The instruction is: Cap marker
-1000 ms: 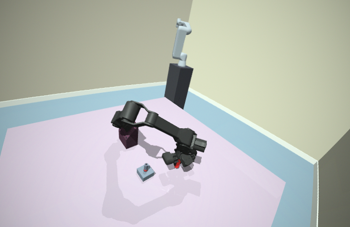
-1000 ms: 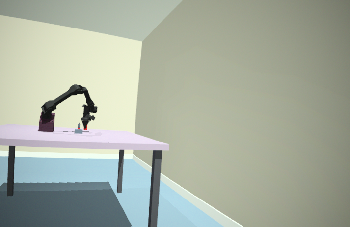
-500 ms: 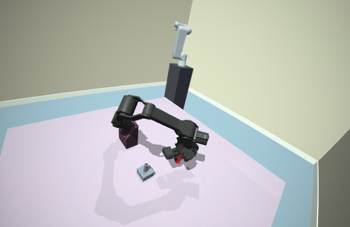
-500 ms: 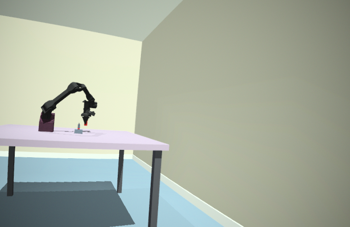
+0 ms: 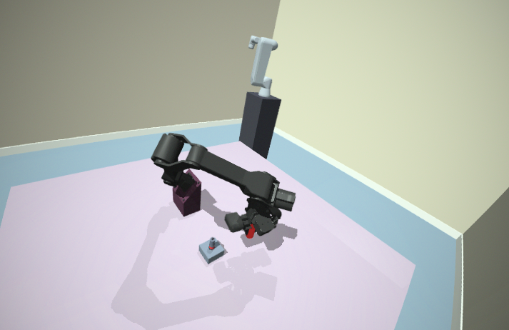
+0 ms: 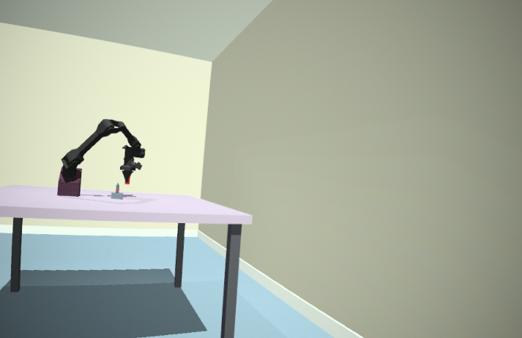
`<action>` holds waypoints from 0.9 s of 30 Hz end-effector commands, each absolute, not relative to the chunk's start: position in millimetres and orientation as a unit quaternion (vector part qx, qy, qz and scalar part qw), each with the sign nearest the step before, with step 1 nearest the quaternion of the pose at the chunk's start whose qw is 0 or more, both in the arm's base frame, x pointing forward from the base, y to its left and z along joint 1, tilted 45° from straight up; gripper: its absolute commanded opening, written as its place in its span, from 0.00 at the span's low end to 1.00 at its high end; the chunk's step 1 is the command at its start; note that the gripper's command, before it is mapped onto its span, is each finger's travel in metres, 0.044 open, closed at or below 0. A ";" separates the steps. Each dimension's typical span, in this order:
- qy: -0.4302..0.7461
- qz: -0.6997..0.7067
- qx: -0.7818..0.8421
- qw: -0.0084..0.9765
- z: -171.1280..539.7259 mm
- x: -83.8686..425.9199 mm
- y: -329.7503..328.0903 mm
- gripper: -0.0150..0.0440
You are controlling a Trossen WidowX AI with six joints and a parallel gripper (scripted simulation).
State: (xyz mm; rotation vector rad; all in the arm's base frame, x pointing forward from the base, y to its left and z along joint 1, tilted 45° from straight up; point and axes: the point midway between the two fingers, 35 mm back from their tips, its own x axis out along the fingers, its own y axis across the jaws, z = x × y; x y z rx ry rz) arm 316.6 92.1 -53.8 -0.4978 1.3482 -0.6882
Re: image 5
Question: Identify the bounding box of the red marker cap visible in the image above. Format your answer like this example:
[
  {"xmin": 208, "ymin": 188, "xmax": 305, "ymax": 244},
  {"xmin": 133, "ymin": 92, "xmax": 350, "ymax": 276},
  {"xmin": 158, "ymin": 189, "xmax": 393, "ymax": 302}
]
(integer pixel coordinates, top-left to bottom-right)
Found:
[{"xmin": 246, "ymin": 224, "xmax": 255, "ymax": 239}]

